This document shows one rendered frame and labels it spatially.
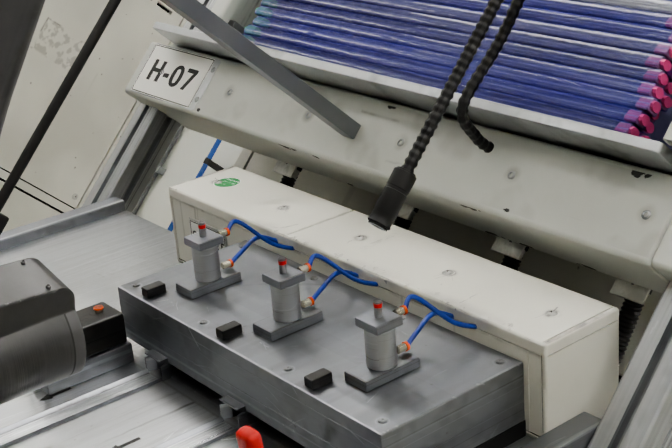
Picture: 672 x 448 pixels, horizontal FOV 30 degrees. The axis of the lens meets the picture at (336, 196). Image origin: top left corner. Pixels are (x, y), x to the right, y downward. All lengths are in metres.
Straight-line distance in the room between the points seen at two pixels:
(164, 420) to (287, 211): 0.25
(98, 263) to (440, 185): 0.40
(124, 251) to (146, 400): 0.32
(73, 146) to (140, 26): 0.25
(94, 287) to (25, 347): 0.54
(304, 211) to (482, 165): 0.19
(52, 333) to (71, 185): 1.59
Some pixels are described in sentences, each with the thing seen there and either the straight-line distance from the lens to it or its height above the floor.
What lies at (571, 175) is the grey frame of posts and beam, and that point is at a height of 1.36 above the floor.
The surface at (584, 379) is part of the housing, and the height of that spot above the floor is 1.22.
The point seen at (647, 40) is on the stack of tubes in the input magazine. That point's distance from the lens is 0.97.
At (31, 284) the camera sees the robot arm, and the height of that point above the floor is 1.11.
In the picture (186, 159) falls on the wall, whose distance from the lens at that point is 3.91.
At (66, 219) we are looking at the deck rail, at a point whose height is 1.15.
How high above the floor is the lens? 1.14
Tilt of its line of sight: 7 degrees up
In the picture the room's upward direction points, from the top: 28 degrees clockwise
